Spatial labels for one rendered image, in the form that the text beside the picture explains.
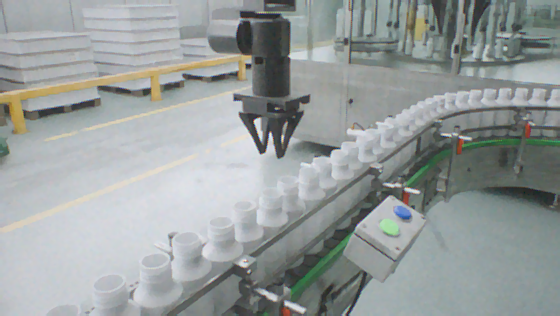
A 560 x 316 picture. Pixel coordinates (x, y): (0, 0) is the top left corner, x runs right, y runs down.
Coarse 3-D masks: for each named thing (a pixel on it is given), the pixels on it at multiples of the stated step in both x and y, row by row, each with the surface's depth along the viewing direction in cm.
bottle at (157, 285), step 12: (156, 252) 54; (144, 264) 54; (156, 264) 55; (168, 264) 53; (144, 276) 52; (156, 276) 52; (168, 276) 53; (144, 288) 53; (156, 288) 52; (168, 288) 53; (180, 288) 55; (144, 300) 52; (156, 300) 52; (168, 300) 52; (180, 300) 54; (144, 312) 52; (156, 312) 52; (180, 312) 54
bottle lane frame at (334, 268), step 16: (432, 160) 133; (416, 176) 121; (416, 208) 126; (336, 256) 85; (320, 272) 80; (336, 272) 87; (352, 272) 94; (304, 288) 76; (320, 288) 82; (352, 288) 96; (304, 304) 78; (320, 304) 84
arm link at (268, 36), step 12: (252, 12) 63; (240, 24) 63; (252, 24) 61; (264, 24) 59; (276, 24) 59; (288, 24) 61; (240, 36) 63; (252, 36) 61; (264, 36) 60; (276, 36) 60; (288, 36) 61; (252, 48) 62; (264, 48) 60; (276, 48) 60; (288, 48) 62
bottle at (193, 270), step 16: (176, 240) 58; (192, 240) 60; (176, 256) 57; (192, 256) 57; (176, 272) 57; (192, 272) 57; (208, 272) 58; (192, 288) 57; (192, 304) 58; (208, 304) 60
